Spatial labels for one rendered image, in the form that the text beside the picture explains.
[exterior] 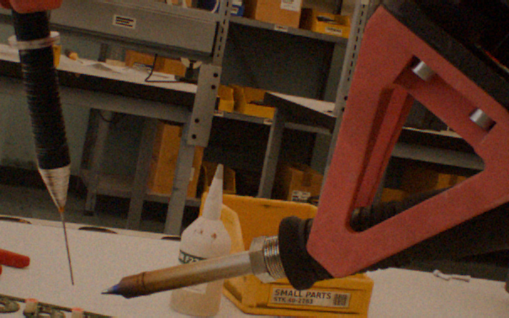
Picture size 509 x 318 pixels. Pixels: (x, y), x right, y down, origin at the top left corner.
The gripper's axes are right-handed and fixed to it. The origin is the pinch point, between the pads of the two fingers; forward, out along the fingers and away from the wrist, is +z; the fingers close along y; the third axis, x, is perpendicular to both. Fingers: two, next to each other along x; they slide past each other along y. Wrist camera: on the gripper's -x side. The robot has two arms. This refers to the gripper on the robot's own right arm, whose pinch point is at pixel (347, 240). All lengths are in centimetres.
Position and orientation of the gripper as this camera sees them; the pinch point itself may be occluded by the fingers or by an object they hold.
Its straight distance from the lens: 30.7
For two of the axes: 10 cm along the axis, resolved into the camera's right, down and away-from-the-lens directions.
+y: -3.5, 0.6, -9.3
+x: 7.2, 6.6, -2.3
